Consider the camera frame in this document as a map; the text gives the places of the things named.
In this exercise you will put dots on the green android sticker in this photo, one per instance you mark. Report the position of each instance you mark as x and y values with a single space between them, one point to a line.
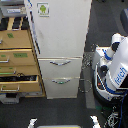
43 9

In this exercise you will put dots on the wooden drawer cabinet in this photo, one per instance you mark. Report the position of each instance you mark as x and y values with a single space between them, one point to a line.
19 68

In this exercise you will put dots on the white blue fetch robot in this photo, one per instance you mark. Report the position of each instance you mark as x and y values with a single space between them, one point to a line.
110 66

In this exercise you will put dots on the white fridge middle drawer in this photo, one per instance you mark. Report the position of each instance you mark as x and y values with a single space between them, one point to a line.
60 68

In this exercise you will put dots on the white fridge drawer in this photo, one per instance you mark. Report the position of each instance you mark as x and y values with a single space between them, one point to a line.
61 88
60 68

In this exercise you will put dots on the white fridge bottom drawer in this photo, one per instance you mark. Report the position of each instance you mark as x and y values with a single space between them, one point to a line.
61 88

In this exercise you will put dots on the grey box on cabinet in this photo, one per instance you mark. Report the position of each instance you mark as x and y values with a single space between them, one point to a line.
13 11

